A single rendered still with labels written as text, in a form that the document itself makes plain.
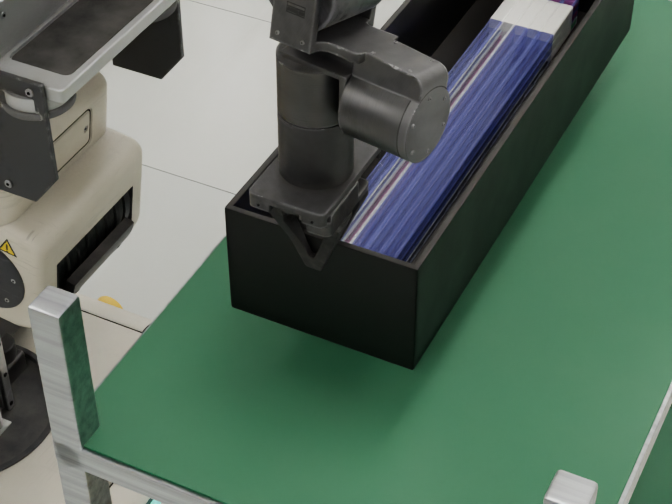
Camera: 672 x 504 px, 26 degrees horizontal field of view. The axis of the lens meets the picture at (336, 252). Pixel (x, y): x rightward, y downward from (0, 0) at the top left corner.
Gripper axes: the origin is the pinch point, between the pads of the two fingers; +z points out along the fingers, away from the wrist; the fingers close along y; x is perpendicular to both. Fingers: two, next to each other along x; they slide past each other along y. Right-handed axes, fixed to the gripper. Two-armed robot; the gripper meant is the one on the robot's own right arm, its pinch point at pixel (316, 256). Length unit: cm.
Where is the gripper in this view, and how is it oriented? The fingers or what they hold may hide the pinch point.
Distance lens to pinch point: 116.8
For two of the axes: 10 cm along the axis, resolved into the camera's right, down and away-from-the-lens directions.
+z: 0.0, 7.5, 6.6
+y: 4.5, -5.9, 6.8
